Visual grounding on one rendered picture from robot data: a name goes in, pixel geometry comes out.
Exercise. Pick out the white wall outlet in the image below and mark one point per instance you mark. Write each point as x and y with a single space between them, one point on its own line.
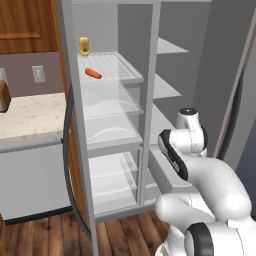
38 74
2 76

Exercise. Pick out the orange carrot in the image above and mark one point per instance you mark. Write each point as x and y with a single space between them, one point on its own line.
93 73

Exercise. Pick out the brown wooden block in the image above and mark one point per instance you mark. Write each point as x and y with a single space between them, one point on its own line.
4 98

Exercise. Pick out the yellow condiment bottle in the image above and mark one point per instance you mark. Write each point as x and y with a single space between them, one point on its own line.
84 46

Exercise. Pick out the brown wooden cupboard door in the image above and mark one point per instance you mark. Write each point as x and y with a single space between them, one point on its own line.
26 23

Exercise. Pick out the clear fridge drawer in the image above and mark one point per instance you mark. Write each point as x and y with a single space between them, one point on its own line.
111 133
110 100
111 180

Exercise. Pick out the grey freezer drawer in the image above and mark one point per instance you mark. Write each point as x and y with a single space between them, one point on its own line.
163 173

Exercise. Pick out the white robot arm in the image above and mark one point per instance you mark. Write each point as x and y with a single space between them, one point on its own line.
213 180

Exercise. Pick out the grey freezer shelf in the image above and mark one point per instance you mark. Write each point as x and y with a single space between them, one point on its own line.
160 123
165 89
168 47

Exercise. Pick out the grey fridge body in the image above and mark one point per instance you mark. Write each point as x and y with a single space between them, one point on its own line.
200 50

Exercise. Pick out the grey fridge door black gasket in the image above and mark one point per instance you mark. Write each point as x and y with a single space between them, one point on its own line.
75 100
246 96

